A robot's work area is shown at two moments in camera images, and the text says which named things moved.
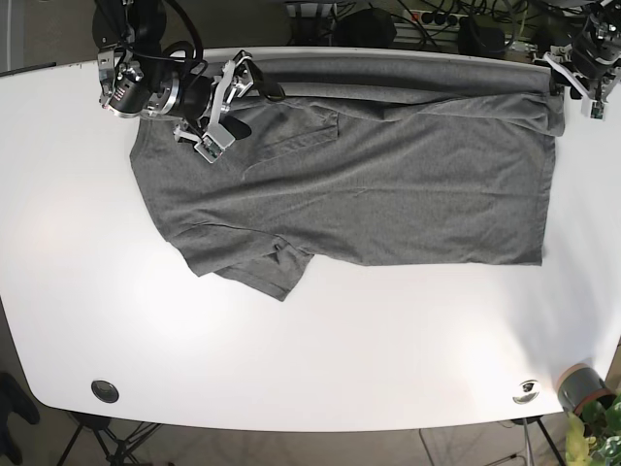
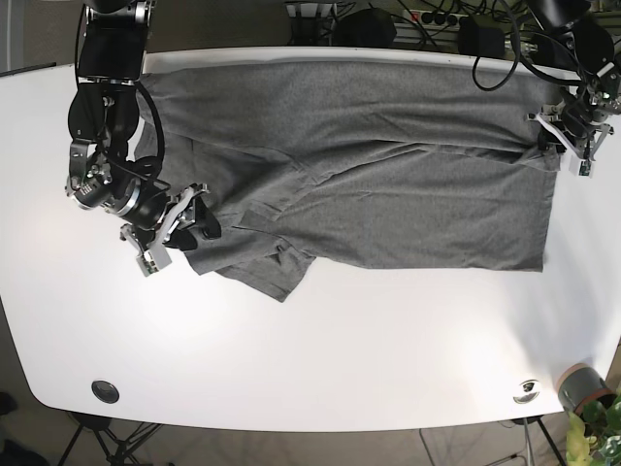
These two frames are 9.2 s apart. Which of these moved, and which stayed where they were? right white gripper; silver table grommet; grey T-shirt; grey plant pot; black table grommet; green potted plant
Moved: right white gripper
Stayed: green potted plant; grey plant pot; black table grommet; grey T-shirt; silver table grommet
